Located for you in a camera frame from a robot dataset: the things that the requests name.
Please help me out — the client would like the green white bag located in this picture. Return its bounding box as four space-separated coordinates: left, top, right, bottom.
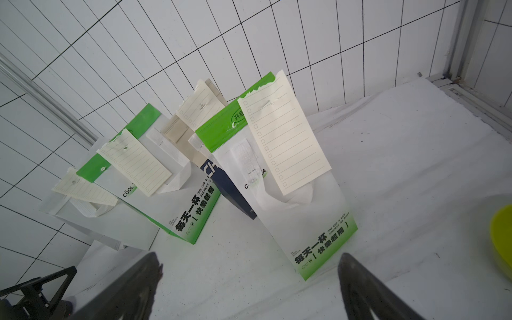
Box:
187 71 359 281
77 104 221 244

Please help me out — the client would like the lime green bowl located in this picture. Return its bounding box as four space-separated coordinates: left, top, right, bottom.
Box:
489 205 512 281

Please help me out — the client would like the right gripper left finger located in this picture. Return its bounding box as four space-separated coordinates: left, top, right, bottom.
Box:
69 252 163 319

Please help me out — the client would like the navy blue beige bag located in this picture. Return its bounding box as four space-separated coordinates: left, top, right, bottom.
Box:
159 78 259 221

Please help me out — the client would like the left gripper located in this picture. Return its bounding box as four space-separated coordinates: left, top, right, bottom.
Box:
0 265 78 320

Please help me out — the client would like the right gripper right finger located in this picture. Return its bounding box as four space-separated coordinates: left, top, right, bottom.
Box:
337 253 423 319

